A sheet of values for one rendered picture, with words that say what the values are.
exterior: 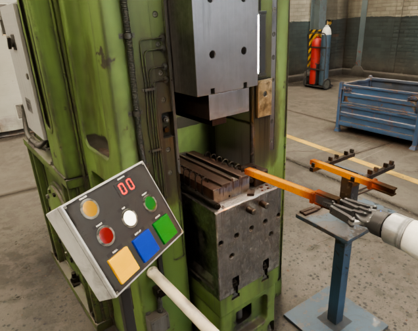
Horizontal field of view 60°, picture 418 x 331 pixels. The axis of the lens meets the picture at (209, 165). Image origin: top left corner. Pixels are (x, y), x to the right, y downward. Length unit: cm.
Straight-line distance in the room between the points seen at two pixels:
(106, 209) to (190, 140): 96
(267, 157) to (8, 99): 522
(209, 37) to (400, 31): 889
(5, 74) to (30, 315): 452
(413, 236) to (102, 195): 83
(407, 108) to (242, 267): 380
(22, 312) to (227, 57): 200
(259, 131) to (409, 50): 834
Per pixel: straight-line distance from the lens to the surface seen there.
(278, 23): 176
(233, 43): 138
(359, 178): 162
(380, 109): 524
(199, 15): 129
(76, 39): 164
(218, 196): 148
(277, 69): 178
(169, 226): 118
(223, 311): 175
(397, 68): 1008
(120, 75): 130
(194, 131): 192
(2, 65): 646
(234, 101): 141
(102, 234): 102
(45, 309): 261
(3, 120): 657
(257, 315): 206
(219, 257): 154
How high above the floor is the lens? 162
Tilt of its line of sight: 22 degrees down
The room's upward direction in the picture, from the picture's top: 3 degrees counter-clockwise
